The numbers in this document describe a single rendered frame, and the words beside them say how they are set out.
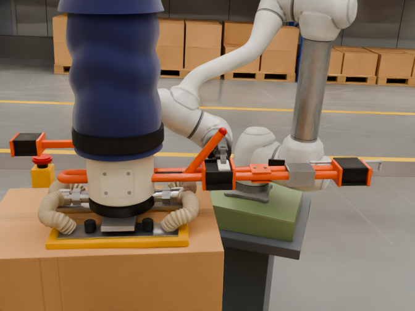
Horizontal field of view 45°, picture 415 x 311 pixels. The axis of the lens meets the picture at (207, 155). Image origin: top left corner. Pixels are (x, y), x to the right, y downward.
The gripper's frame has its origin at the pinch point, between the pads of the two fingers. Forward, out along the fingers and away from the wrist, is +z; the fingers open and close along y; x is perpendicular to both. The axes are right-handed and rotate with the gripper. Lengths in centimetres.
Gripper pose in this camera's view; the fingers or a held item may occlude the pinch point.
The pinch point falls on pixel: (223, 173)
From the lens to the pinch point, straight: 131.7
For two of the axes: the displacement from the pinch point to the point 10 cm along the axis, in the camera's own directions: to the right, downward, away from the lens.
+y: -0.5, 9.4, 3.4
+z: 0.4, 3.4, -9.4
